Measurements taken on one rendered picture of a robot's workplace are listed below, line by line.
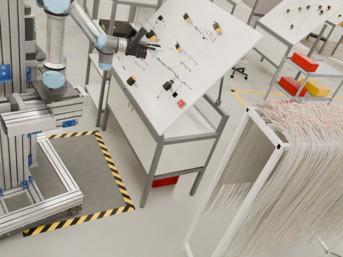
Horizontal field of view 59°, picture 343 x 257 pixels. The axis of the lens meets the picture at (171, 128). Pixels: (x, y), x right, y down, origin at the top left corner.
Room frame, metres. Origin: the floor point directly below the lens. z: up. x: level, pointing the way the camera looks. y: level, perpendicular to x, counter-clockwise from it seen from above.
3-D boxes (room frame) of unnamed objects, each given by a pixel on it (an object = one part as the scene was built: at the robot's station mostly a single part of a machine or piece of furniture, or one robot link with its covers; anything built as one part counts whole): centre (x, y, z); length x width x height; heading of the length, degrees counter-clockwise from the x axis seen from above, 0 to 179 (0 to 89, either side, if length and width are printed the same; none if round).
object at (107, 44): (1.54, 0.47, 1.56); 0.11 x 0.08 x 0.09; 113
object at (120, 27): (3.06, 0.84, 1.09); 0.35 x 0.33 x 0.07; 38
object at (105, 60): (1.56, 0.48, 1.46); 0.11 x 0.08 x 0.11; 23
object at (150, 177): (2.48, 0.17, 0.40); 1.18 x 0.60 x 0.80; 38
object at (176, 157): (2.49, 0.17, 0.60); 1.17 x 0.58 x 0.40; 38
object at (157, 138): (2.29, 0.42, 0.83); 1.18 x 0.05 x 0.06; 38
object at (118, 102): (2.52, 0.57, 0.60); 0.55 x 0.02 x 0.39; 38
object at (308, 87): (4.46, -1.77, 0.54); 0.99 x 0.50 x 1.08; 125
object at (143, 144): (2.08, 0.24, 0.60); 0.55 x 0.03 x 0.39; 38
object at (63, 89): (1.56, 0.76, 1.21); 0.15 x 0.15 x 0.10
